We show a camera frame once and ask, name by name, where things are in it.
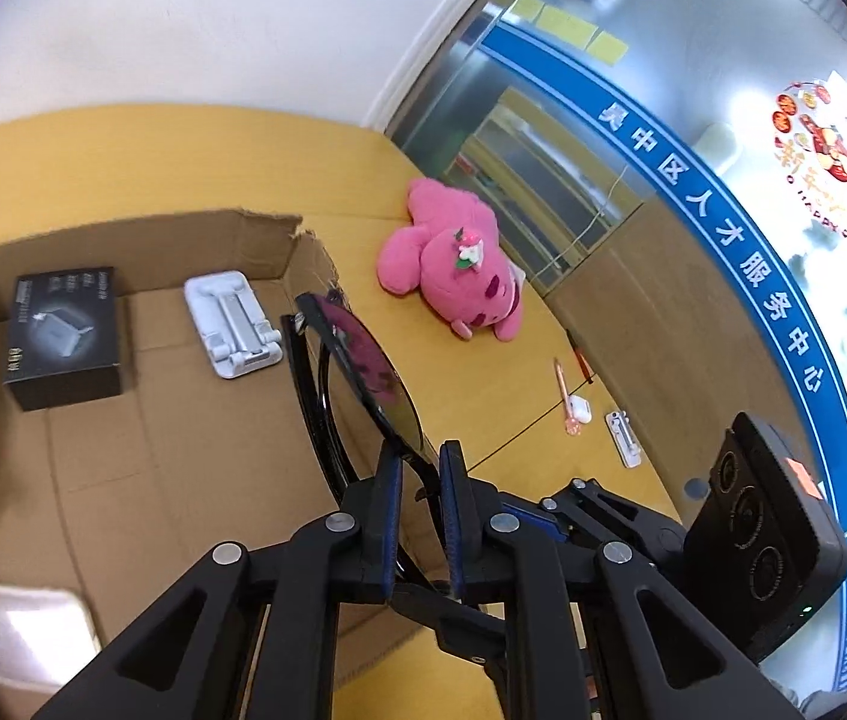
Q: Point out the black sunglasses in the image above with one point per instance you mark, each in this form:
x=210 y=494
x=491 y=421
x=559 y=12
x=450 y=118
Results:
x=324 y=336

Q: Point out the black 65W charger box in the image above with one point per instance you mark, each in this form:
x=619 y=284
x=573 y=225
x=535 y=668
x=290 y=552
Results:
x=63 y=339

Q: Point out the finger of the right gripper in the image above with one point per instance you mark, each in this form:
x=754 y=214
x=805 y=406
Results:
x=585 y=503
x=539 y=519

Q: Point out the pink strawberry bear plush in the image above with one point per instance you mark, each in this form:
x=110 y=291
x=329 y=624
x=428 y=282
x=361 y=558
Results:
x=450 y=252

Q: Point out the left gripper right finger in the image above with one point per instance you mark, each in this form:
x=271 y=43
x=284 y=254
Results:
x=599 y=634

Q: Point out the white clear phone case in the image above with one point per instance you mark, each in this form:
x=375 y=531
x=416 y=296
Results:
x=46 y=637

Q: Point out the red pen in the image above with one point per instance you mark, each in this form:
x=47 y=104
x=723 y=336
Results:
x=584 y=367

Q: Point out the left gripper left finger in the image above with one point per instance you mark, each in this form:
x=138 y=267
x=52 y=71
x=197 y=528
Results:
x=253 y=636

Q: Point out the brown cardboard box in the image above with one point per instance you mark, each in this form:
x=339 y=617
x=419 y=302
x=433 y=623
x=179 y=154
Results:
x=114 y=499

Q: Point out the pink white pen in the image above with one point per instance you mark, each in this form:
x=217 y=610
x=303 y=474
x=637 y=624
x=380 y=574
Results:
x=576 y=409

